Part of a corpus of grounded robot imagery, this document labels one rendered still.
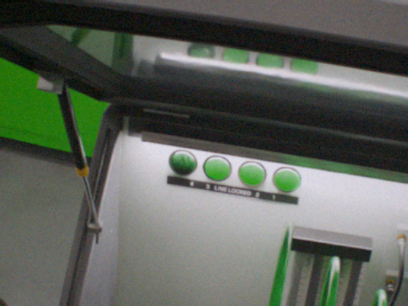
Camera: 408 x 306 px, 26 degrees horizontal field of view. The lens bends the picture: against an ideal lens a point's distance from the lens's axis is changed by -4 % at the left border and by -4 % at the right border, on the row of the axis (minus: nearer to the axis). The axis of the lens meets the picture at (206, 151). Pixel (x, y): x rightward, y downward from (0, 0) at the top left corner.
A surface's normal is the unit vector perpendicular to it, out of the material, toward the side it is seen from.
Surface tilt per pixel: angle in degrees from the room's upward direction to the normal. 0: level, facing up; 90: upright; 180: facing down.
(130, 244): 90
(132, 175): 90
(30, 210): 0
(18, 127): 90
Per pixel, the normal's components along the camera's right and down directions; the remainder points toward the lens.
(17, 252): 0.09, -0.88
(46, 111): -0.28, 0.43
